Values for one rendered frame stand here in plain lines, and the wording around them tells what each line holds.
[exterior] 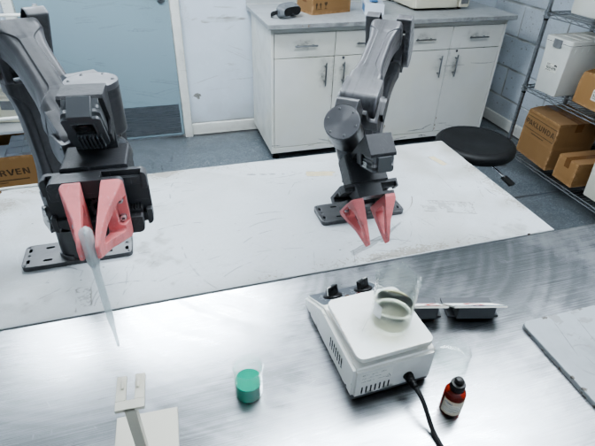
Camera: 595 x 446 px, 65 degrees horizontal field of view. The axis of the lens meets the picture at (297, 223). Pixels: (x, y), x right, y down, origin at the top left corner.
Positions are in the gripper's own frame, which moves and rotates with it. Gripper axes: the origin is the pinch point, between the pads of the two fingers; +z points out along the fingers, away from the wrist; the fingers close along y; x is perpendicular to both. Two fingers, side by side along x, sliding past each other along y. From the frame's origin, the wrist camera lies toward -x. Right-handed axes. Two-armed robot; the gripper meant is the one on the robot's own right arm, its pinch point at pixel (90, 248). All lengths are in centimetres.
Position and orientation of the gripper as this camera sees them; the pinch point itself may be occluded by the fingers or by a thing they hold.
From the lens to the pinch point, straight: 46.4
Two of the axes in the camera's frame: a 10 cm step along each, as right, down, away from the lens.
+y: 9.7, -1.1, 2.1
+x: -0.3, 8.2, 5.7
